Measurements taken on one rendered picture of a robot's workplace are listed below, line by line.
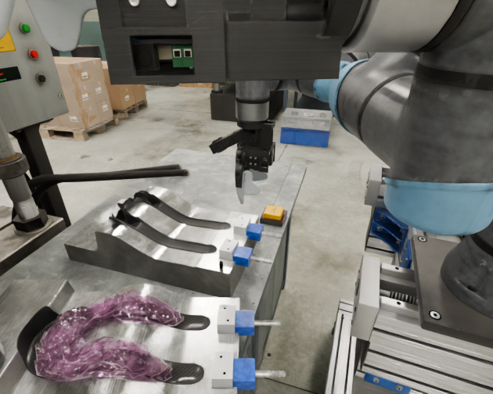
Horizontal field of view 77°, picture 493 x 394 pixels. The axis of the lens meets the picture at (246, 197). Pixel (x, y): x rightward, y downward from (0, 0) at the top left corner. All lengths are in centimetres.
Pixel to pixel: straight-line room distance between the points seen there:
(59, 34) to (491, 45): 24
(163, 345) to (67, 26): 57
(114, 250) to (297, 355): 110
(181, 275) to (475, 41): 74
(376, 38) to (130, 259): 80
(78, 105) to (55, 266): 365
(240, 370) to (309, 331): 117
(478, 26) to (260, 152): 57
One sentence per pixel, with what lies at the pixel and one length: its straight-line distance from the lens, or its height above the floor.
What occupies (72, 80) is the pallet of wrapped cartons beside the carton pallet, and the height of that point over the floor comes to 74.
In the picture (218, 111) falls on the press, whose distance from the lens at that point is 497.
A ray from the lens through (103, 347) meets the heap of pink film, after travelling 65.
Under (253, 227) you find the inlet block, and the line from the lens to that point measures 87.
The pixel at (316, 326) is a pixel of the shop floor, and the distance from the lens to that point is 181.
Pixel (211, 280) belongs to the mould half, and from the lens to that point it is 79.
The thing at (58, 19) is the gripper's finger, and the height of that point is 141.
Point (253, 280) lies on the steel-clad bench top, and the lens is 87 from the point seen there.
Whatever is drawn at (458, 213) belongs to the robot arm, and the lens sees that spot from 25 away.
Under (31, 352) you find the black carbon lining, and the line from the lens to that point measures 77.
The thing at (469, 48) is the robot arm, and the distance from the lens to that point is 22.
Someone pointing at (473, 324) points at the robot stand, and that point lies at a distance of 57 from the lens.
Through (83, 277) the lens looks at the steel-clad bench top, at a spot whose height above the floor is 80.
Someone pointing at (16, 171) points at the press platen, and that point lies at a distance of 117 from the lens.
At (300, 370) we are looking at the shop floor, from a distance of 166.
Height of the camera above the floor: 142
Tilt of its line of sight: 30 degrees down
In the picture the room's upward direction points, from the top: straight up
